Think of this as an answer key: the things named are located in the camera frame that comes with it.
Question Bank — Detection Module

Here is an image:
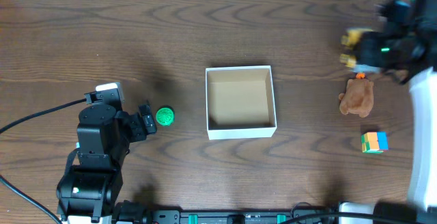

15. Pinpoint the yellow grey toy truck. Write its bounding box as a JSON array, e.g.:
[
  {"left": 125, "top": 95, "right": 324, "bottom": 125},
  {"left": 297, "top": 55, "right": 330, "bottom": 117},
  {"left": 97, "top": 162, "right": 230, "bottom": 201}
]
[{"left": 339, "top": 27, "right": 381, "bottom": 79}]

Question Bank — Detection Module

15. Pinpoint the brown plush bear toy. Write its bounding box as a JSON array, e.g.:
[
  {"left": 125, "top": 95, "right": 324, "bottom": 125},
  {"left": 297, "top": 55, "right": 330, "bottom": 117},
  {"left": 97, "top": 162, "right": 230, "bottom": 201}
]
[{"left": 339, "top": 72, "right": 374, "bottom": 118}]

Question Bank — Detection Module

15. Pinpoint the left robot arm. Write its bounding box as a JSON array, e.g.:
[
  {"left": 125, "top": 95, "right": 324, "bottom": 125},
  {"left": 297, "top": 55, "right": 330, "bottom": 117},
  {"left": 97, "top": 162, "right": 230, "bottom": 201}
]
[{"left": 57, "top": 104, "right": 156, "bottom": 223}]

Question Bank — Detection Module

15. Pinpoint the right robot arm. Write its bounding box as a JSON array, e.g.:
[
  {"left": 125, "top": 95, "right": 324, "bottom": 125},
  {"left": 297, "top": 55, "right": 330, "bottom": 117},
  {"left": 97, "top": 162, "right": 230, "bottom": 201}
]
[{"left": 353, "top": 0, "right": 436, "bottom": 223}]

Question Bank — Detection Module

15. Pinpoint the green round disc toy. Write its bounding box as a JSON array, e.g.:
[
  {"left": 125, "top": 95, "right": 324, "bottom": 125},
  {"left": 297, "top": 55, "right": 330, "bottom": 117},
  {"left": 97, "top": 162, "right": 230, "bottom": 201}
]
[{"left": 156, "top": 107, "right": 175, "bottom": 126}]

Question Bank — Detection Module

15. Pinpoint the multicolour puzzle cube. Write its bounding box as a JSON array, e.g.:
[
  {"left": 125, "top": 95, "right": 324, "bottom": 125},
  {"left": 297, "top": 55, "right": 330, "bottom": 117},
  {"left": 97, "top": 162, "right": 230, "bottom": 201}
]
[{"left": 361, "top": 132, "right": 389, "bottom": 154}]

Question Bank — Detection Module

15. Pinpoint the white cardboard box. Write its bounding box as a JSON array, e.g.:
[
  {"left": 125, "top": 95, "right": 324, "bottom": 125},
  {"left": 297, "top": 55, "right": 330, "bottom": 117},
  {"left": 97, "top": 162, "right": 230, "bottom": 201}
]
[{"left": 205, "top": 66, "right": 277, "bottom": 140}]

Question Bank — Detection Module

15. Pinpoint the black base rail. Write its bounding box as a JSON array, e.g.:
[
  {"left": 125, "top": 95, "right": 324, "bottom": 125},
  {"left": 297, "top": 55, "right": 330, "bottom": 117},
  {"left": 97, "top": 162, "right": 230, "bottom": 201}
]
[{"left": 112, "top": 201, "right": 408, "bottom": 224}]

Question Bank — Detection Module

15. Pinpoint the left black cable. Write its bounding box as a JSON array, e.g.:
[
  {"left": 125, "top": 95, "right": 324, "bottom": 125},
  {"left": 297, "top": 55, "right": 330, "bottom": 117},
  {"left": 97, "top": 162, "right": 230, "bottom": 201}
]
[{"left": 0, "top": 98, "right": 88, "bottom": 224}]

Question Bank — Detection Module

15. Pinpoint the black cable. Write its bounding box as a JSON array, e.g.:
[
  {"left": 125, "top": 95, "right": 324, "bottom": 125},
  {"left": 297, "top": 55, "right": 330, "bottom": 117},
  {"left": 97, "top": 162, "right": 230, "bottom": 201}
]
[
  {"left": 0, "top": 98, "right": 88, "bottom": 224},
  {"left": 279, "top": 201, "right": 437, "bottom": 224}
]

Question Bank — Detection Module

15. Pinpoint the right black cable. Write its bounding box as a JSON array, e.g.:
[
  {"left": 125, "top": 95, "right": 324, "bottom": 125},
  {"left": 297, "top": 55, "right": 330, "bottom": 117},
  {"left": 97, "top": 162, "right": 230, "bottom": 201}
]
[{"left": 279, "top": 201, "right": 437, "bottom": 224}]

